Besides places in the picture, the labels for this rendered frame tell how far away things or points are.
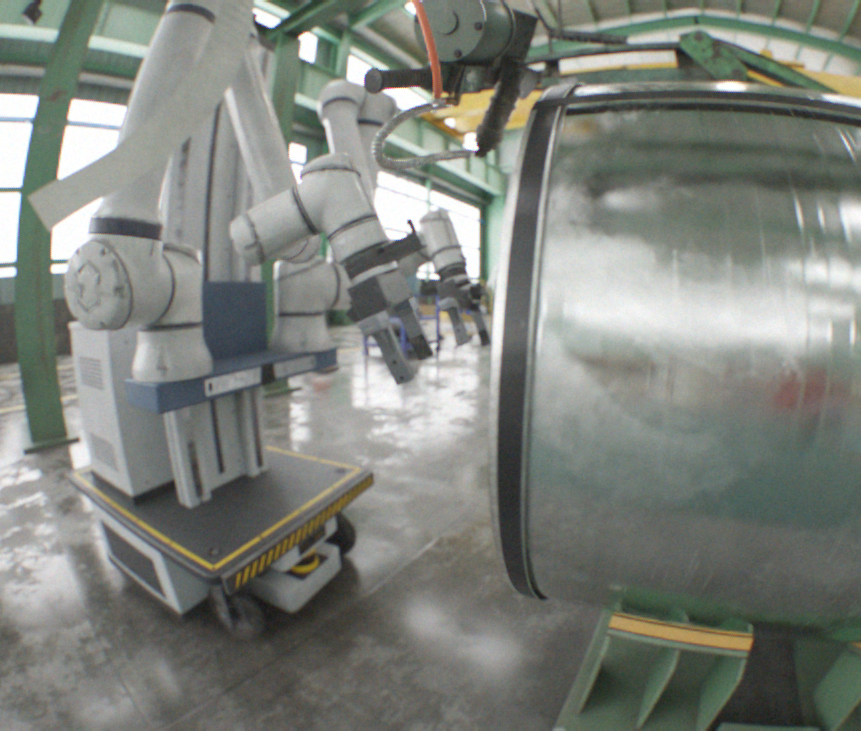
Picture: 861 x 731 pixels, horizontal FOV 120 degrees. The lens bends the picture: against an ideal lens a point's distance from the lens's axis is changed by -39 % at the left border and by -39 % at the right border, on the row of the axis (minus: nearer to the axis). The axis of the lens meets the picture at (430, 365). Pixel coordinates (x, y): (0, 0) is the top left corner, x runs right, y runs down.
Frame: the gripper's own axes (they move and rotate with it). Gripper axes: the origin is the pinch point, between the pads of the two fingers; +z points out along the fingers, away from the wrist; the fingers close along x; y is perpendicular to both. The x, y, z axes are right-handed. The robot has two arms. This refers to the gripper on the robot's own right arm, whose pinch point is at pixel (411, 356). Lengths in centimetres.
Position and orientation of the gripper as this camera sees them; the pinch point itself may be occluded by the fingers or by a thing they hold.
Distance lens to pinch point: 63.3
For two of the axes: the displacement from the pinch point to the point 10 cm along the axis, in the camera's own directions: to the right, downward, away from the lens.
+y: -8.9, 3.5, 3.0
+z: 4.1, 9.0, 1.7
